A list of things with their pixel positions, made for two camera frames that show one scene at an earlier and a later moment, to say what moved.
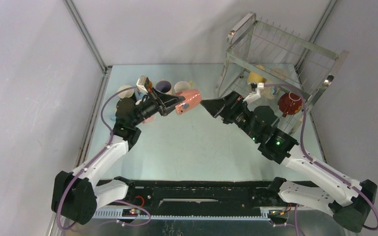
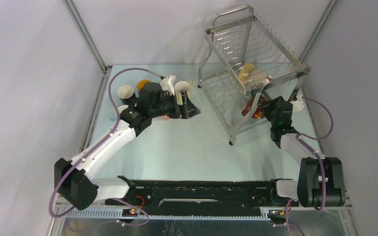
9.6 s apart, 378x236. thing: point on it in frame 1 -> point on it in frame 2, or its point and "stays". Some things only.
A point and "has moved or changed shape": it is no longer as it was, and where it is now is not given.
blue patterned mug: x=138 y=95 has moved or changed shape
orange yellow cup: x=254 y=77 -> x=244 y=72
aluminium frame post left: x=86 y=37 stays
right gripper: x=233 y=102 -> x=266 y=109
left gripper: x=166 y=103 -> x=186 y=111
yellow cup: x=181 y=86 stays
